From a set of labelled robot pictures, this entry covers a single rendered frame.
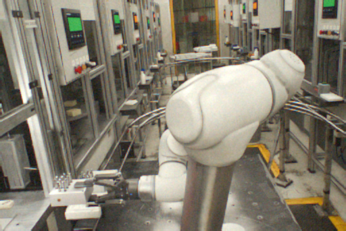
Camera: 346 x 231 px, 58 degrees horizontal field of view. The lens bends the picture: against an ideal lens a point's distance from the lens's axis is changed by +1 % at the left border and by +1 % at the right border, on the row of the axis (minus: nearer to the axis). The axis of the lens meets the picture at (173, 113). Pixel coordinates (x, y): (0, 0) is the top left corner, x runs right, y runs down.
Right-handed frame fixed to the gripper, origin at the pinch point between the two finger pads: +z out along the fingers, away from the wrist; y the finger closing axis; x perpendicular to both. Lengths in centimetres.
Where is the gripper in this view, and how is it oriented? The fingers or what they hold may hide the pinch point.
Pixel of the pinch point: (84, 190)
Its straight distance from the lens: 120.1
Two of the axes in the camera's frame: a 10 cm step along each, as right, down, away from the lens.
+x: -0.4, 2.9, -9.6
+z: -10.0, 0.5, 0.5
